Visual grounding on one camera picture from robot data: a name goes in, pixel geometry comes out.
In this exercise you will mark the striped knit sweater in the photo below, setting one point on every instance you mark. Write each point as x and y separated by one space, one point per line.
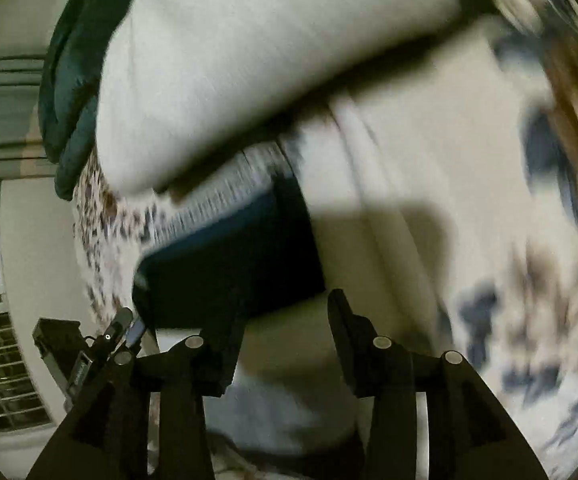
234 270

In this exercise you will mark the dark green plush blanket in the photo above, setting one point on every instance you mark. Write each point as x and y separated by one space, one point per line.
69 85

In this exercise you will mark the white folded garment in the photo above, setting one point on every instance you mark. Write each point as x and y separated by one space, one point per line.
244 60

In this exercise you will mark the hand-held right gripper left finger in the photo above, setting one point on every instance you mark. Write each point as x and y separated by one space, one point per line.
219 360

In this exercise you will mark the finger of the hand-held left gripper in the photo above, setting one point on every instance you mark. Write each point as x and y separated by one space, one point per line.
116 327

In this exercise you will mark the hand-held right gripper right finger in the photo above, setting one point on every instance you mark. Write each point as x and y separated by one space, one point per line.
349 340

